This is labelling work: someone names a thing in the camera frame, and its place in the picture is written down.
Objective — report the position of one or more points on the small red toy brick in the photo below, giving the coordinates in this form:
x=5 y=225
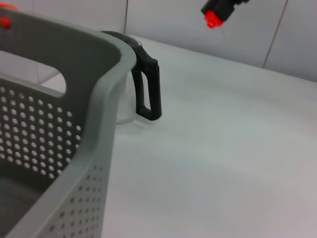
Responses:
x=213 y=19

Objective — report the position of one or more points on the grey-green perforated storage basket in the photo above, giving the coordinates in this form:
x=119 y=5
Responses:
x=111 y=99

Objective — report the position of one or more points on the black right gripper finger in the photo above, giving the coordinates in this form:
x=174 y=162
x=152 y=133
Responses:
x=230 y=10
x=213 y=6

